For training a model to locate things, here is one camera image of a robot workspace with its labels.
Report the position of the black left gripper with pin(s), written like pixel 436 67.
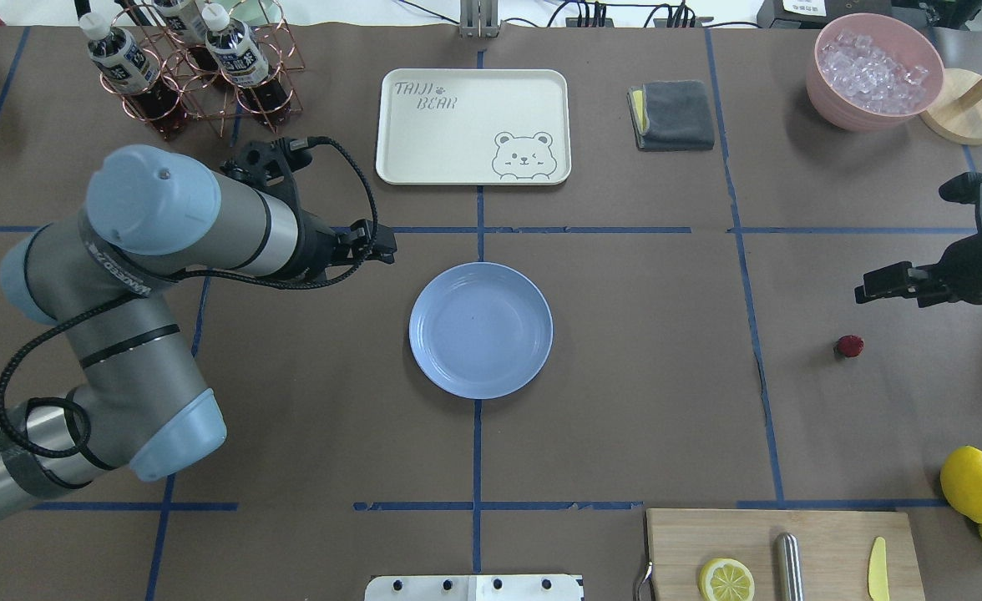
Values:
pixel 317 249

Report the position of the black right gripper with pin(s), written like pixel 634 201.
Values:
pixel 965 269

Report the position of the blue plastic plate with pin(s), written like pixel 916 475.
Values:
pixel 481 330

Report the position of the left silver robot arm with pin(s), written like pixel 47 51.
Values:
pixel 112 382

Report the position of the red strawberry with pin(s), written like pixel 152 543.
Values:
pixel 849 346

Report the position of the cream bear tray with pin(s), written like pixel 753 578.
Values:
pixel 453 126

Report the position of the wooden cup tree stand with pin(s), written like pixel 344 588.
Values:
pixel 956 114

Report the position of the pink bowl of ice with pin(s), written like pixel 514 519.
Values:
pixel 870 72

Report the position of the dark tea bottle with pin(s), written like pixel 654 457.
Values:
pixel 238 53
pixel 184 20
pixel 133 74

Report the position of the grey folded cloth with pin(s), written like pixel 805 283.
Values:
pixel 671 116

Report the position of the lemon half slice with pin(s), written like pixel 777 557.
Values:
pixel 724 578

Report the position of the copper wire bottle rack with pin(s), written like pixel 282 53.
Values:
pixel 208 97

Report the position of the steel handled knife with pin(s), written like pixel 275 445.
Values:
pixel 789 567

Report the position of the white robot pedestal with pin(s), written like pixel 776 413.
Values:
pixel 538 586

